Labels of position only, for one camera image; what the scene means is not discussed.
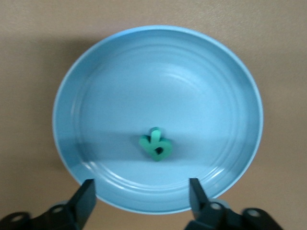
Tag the teal green letter R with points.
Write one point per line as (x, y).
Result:
(154, 140)

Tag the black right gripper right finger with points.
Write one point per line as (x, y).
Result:
(201, 210)

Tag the brown table cover sheet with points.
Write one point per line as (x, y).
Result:
(36, 48)

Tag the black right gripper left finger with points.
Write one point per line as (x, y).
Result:
(81, 206)

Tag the blue plate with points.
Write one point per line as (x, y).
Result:
(144, 83)

